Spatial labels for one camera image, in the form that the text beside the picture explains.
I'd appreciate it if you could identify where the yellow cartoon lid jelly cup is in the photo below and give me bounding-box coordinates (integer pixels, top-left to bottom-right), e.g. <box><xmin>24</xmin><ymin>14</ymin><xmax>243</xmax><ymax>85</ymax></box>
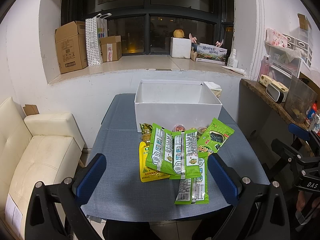
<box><xmin>197</xmin><ymin>127</ymin><xmax>207</xmax><ymax>134</ymax></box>

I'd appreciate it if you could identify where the clear plastic container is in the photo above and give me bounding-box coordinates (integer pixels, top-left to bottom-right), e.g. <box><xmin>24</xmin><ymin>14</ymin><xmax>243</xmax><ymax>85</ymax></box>
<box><xmin>284</xmin><ymin>76</ymin><xmax>317</xmax><ymax>124</ymax></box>

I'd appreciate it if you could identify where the printed landscape carton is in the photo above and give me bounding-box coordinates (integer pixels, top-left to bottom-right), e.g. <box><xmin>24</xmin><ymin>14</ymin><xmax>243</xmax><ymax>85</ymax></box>
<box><xmin>196</xmin><ymin>43</ymin><xmax>227</xmax><ymax>65</ymax></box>

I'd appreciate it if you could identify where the cream leather sofa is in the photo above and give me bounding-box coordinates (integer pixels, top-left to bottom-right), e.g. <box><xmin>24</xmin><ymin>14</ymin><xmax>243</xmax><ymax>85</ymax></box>
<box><xmin>1</xmin><ymin>97</ymin><xmax>85</xmax><ymax>239</ymax></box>

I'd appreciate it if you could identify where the person's right hand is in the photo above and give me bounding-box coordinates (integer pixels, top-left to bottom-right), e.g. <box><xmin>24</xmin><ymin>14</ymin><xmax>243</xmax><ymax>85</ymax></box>
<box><xmin>296</xmin><ymin>191</ymin><xmax>319</xmax><ymax>212</ymax></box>

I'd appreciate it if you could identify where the pink jelly cup with lid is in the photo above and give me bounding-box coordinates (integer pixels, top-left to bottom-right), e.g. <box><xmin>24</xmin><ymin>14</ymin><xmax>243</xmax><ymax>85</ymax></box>
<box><xmin>172</xmin><ymin>124</ymin><xmax>185</xmax><ymax>132</ymax></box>

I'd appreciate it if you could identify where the small open cardboard box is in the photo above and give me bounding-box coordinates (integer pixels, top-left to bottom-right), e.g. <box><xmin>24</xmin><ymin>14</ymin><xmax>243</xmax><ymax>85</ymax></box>
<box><xmin>99</xmin><ymin>35</ymin><xmax>122</xmax><ymax>62</ymax></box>

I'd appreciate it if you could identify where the wooden side shelf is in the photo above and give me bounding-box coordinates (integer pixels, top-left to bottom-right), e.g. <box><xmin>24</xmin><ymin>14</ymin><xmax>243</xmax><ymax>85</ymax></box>
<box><xmin>237</xmin><ymin>79</ymin><xmax>294</xmax><ymax>152</ymax></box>

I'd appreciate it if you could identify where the small green candy packet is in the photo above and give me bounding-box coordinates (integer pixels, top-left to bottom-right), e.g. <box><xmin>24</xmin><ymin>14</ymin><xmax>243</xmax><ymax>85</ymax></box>
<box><xmin>139</xmin><ymin>123</ymin><xmax>152</xmax><ymax>135</ymax></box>

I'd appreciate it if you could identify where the white foam box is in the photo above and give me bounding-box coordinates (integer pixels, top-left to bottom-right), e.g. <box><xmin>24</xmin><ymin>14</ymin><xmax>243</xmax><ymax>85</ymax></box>
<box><xmin>170</xmin><ymin>37</ymin><xmax>191</xmax><ymax>59</ymax></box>

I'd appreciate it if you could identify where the clear drawer organizer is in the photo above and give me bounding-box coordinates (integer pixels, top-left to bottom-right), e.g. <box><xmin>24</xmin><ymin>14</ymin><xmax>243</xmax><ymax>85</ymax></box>
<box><xmin>265</xmin><ymin>28</ymin><xmax>313</xmax><ymax>76</ymax></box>

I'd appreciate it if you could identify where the white plastic bottle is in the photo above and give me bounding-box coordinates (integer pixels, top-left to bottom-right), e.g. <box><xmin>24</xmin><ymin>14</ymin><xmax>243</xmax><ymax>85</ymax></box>
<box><xmin>227</xmin><ymin>49</ymin><xmax>238</xmax><ymax>68</ymax></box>

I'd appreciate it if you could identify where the orange jelly cup left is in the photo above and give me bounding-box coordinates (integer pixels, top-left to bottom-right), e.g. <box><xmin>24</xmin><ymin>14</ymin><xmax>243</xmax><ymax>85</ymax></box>
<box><xmin>140</xmin><ymin>133</ymin><xmax>151</xmax><ymax>146</ymax></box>

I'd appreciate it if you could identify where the white storage box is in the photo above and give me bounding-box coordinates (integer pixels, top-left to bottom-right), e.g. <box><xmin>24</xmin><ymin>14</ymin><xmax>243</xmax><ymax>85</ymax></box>
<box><xmin>134</xmin><ymin>80</ymin><xmax>222</xmax><ymax>132</ymax></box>

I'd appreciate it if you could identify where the cream green small box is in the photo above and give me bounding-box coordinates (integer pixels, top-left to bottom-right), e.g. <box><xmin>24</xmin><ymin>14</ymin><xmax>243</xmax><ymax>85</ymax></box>
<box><xmin>259</xmin><ymin>74</ymin><xmax>289</xmax><ymax>97</ymax></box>

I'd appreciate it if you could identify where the green seaweed snack bag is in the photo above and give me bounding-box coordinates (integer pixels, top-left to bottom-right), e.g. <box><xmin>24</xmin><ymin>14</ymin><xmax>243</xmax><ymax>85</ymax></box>
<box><xmin>197</xmin><ymin>118</ymin><xmax>234</xmax><ymax>155</ymax></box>

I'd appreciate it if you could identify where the yellow snack pouch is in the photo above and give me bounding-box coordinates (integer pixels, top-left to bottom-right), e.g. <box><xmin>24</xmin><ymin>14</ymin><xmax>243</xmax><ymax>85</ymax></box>
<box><xmin>139</xmin><ymin>141</ymin><xmax>170</xmax><ymax>183</ymax></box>

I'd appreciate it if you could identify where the tissue pack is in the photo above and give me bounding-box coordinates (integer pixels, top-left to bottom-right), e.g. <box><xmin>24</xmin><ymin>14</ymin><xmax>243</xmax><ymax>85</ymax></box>
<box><xmin>204</xmin><ymin>81</ymin><xmax>222</xmax><ymax>98</ymax></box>

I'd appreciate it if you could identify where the yellow pomelo fruit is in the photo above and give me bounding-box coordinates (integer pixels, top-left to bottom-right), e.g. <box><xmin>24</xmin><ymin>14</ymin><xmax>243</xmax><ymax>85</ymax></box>
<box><xmin>173</xmin><ymin>29</ymin><xmax>185</xmax><ymax>38</ymax></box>

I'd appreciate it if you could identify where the white patterned paper bag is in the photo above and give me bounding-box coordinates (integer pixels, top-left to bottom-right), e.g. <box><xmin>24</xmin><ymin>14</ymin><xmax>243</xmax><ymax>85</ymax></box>
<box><xmin>85</xmin><ymin>13</ymin><xmax>112</xmax><ymax>67</ymax></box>

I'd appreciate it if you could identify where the white alarm clock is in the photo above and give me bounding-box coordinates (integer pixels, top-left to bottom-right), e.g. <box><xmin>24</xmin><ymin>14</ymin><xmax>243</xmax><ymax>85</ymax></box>
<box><xmin>266</xmin><ymin>83</ymin><xmax>284</xmax><ymax>103</ymax></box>

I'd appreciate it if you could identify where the large cardboard box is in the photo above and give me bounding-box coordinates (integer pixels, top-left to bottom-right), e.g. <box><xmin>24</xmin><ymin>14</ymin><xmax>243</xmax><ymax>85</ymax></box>
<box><xmin>55</xmin><ymin>21</ymin><xmax>88</xmax><ymax>74</ymax></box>

